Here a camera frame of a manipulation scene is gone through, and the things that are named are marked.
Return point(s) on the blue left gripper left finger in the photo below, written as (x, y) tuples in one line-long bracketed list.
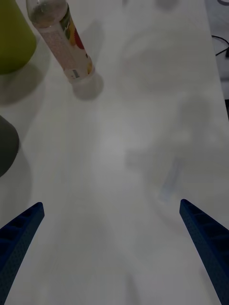
[(16, 240)]

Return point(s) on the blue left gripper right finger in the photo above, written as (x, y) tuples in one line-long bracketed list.
[(210, 240)]

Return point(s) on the clear bottle with fruit label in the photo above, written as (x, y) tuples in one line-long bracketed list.
[(64, 47)]

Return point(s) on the grey plastic bin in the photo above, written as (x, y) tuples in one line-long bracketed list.
[(7, 145)]

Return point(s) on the yellow-green plastic bin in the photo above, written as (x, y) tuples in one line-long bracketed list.
[(12, 35)]

